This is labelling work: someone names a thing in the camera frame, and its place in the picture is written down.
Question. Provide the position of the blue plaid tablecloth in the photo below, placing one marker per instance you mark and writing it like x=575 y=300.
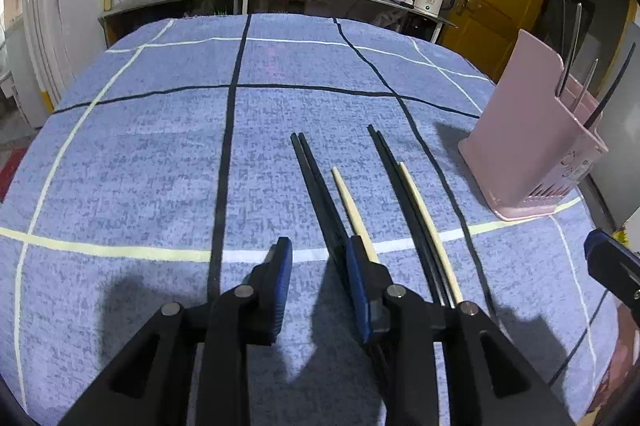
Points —
x=168 y=168

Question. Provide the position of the person's right hand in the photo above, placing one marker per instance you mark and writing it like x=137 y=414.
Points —
x=620 y=371

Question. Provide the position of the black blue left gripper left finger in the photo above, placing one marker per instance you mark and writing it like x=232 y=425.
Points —
x=192 y=362

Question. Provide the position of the wooden chopstick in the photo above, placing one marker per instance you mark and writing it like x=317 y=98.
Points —
x=354 y=215
x=443 y=259

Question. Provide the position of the steel kitchen counter table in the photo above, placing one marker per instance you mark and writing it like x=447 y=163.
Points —
x=384 y=14

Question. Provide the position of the steel shelf stand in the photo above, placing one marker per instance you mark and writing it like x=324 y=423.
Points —
x=130 y=15

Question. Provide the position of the wooden chopstick left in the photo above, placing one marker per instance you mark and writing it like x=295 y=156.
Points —
x=354 y=215

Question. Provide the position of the pink utensil holder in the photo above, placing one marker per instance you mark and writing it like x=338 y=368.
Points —
x=530 y=148

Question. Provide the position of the silver refrigerator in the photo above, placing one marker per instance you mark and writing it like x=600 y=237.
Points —
x=617 y=175

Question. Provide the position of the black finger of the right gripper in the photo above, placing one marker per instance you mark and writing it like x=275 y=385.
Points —
x=614 y=266

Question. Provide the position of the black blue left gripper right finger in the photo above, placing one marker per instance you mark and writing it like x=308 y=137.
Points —
x=489 y=382

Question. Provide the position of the wooden chopstick right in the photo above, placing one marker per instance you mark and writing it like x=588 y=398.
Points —
x=443 y=259

